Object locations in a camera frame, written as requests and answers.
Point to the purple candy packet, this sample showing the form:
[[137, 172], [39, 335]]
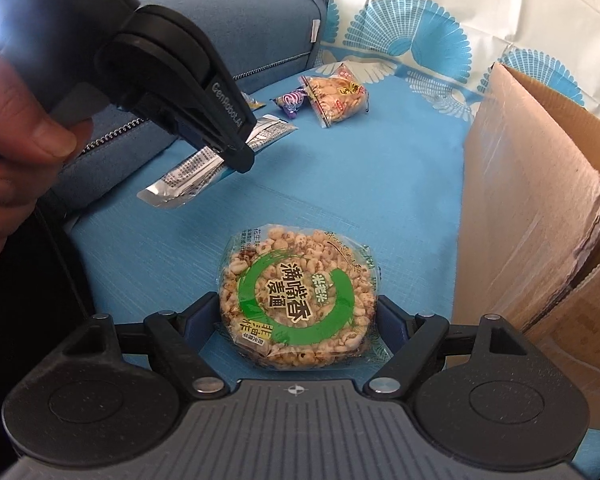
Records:
[[290, 101]]

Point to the small yellow snack packet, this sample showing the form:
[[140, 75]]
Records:
[[252, 102]]

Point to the white sofa tag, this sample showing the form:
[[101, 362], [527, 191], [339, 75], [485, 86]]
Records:
[[314, 30]]

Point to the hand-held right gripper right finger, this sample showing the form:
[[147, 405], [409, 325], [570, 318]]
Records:
[[389, 322]]

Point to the person's dark clothing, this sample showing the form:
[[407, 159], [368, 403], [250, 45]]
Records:
[[25, 335]]

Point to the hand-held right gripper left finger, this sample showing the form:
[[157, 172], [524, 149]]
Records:
[[200, 317]]

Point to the clear peanut cracker packet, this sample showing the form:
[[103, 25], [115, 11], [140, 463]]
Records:
[[337, 94]]

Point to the silver foil snack bar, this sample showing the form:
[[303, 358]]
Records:
[[190, 174]]

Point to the person's left hand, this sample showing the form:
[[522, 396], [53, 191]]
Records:
[[15, 125]]

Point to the round puffed grain cake packet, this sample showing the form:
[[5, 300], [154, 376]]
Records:
[[300, 295]]

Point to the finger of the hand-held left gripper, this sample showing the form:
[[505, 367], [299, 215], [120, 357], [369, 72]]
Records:
[[200, 132], [225, 105]]

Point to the brown cardboard box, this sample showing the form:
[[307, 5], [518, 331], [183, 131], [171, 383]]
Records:
[[530, 210]]

